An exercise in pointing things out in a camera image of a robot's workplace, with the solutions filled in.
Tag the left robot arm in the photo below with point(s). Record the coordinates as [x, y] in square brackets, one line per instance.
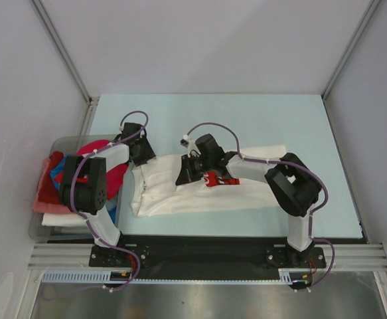
[83, 187]

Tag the aluminium frame post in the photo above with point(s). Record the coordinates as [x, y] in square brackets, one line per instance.
[352, 45]
[50, 29]

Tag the magenta t-shirt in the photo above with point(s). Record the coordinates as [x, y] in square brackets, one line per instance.
[114, 176]

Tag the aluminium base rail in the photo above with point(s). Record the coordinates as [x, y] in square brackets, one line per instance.
[63, 285]

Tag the blue t-shirt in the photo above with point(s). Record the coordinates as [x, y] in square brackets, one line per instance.
[110, 205]

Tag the right aluminium frame post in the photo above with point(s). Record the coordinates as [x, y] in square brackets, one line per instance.
[352, 45]

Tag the white folded t-shirt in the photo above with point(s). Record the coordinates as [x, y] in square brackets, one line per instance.
[65, 220]

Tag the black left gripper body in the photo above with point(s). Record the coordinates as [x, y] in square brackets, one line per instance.
[145, 152]

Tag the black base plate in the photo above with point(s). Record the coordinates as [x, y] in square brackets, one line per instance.
[203, 258]

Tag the left aluminium frame post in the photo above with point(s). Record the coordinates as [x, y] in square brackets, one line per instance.
[50, 29]

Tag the pink folded t-shirt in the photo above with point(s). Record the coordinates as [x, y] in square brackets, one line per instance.
[41, 207]

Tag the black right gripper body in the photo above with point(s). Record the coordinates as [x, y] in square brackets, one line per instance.
[186, 169]

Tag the dark red folded t-shirt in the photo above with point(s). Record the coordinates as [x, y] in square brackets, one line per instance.
[48, 192]

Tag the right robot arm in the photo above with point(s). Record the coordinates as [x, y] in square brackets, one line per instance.
[295, 188]

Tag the white t-shirt with red print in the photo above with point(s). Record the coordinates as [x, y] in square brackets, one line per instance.
[155, 192]

